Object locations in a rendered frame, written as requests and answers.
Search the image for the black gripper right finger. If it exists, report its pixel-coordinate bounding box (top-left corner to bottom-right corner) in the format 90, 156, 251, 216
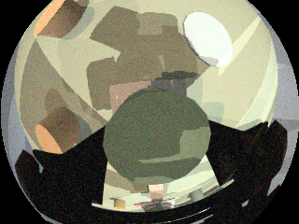
206, 119, 269, 187

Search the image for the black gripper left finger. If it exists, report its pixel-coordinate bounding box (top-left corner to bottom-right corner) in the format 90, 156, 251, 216
33, 126, 108, 205

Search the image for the tan tape roll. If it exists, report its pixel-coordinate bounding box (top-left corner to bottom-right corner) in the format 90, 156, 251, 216
113, 198, 126, 210

